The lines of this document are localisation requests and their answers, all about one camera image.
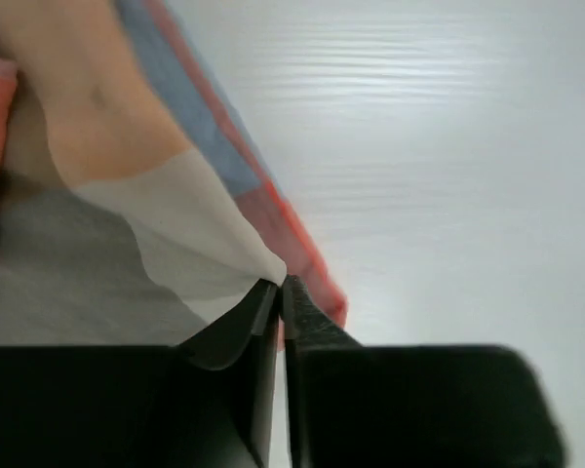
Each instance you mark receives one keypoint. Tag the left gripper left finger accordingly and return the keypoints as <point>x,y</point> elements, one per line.
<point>229,376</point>

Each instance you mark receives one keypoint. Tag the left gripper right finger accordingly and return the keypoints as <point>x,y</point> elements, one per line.
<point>305,327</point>

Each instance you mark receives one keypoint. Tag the orange blue checkered cloth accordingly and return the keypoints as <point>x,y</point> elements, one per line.
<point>134,206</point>

